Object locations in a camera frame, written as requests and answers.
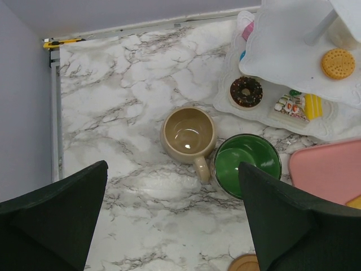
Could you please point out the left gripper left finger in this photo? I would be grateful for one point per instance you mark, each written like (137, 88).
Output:
(51, 228)

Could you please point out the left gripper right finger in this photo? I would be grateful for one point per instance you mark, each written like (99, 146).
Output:
(294, 230)

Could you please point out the sprinkled white cake slice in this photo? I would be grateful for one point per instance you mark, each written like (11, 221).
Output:
(290, 110)

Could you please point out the yellow layered cake slice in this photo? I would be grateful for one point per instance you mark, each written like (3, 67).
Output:
(313, 106)

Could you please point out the chocolate sprinkled donut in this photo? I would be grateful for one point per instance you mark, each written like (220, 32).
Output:
(245, 93)

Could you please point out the orange round cookie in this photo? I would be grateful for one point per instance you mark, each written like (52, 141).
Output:
(338, 64)

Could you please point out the blue frosted donut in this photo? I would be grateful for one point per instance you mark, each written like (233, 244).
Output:
(242, 55)

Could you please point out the white three-tier cake stand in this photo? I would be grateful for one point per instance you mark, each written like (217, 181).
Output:
(279, 58)

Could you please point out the square yellow biscuit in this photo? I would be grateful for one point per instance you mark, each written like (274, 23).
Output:
(355, 203)

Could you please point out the wooden coaster upper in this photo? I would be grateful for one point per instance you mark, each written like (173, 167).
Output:
(247, 262)

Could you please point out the pink serving tray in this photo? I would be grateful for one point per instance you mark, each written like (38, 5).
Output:
(330, 172)

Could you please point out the green-inside ceramic mug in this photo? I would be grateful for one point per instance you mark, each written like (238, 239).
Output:
(248, 148)

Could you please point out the beige ceramic mug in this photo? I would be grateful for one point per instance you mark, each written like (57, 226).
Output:
(188, 135)

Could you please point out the yellow utility knife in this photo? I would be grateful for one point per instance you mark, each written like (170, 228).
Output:
(56, 44)

